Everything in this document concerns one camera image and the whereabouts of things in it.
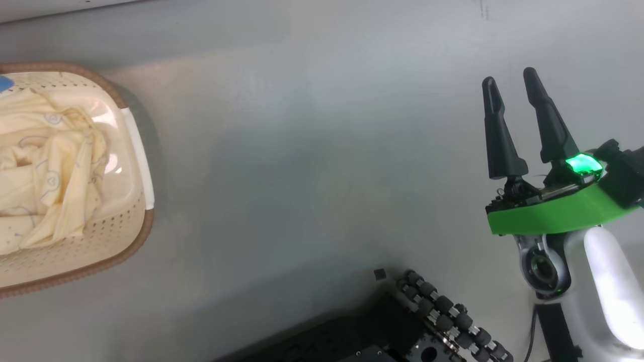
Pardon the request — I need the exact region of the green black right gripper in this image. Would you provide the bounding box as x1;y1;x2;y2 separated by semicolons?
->
481;67;639;236

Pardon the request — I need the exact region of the cream garment with blue trim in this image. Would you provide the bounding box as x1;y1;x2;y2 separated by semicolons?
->
0;74;109;256

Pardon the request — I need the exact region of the cream perforated laundry basket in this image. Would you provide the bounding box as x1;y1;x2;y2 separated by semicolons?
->
0;62;155;298

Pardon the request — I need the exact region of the white washing machine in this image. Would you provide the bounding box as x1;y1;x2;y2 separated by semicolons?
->
0;0;146;24

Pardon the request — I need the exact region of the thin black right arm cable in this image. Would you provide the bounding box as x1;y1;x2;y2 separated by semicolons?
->
523;302;539;362

